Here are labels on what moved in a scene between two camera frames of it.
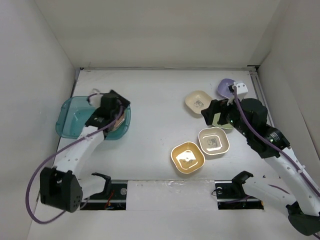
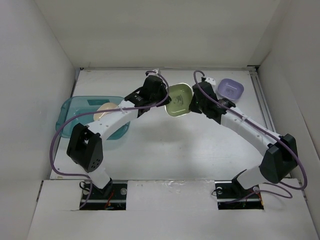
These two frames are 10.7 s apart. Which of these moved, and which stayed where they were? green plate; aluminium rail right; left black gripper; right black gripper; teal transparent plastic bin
Moved: green plate; right black gripper; left black gripper
Stayed: aluminium rail right; teal transparent plastic bin
